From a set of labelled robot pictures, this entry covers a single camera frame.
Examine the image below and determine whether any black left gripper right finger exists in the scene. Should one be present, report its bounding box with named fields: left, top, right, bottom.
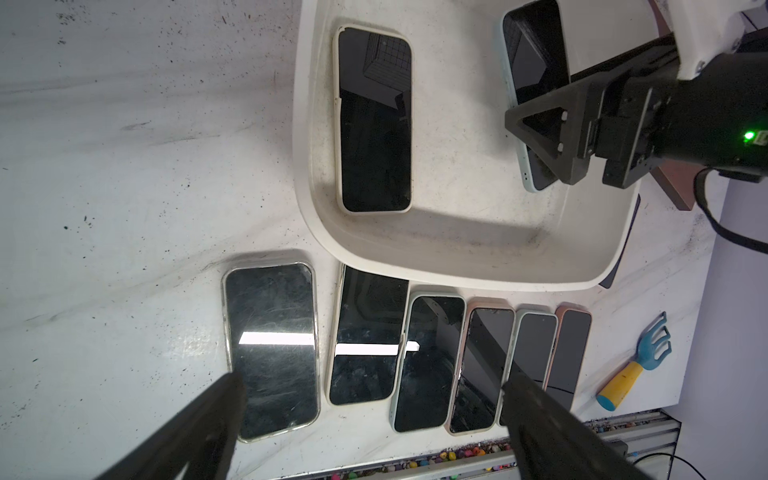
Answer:
left=501, top=371, right=648, bottom=479

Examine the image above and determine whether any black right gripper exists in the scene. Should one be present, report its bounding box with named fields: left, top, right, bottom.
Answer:
left=504, top=32, right=767, bottom=189

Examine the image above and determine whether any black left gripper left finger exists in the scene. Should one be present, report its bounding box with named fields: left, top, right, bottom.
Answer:
left=99, top=372, right=246, bottom=479

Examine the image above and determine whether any light blue case phone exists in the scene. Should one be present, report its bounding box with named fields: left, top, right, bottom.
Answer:
left=505, top=306, right=559, bottom=389

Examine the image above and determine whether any black phone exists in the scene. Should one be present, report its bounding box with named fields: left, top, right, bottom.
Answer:
left=494, top=0, right=572, bottom=194

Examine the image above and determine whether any black phone placed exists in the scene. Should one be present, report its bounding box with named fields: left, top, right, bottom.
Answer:
left=327, top=265, right=409, bottom=406
left=446, top=297, right=515, bottom=436
left=392, top=294, right=466, bottom=433

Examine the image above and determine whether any pink case phone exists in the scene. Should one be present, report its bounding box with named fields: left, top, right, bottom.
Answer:
left=545, top=304, right=592, bottom=410

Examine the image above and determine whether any clear case silver phone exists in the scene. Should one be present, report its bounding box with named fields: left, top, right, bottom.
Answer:
left=222, top=262, right=321, bottom=442

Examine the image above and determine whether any white case phone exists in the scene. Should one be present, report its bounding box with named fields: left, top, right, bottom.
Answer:
left=333, top=25, right=412, bottom=214

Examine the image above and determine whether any white plastic storage box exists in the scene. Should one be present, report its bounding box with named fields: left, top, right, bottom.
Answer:
left=292, top=1, right=638, bottom=292

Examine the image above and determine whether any blue yellow toy fork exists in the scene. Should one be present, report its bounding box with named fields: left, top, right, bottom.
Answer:
left=596, top=311, right=672, bottom=412

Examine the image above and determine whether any brown wooden tiered stand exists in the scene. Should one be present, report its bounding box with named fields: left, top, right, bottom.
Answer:
left=648, top=0, right=702, bottom=211

